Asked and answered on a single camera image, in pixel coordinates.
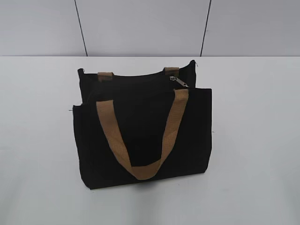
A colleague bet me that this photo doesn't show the black tote bag tan handles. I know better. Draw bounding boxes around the black tote bag tan handles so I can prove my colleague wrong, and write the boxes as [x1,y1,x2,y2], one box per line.
[72,60,212,189]

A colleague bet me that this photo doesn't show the silver zipper pull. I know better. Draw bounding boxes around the silver zipper pull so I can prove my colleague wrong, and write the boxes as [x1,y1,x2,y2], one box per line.
[169,76,189,88]

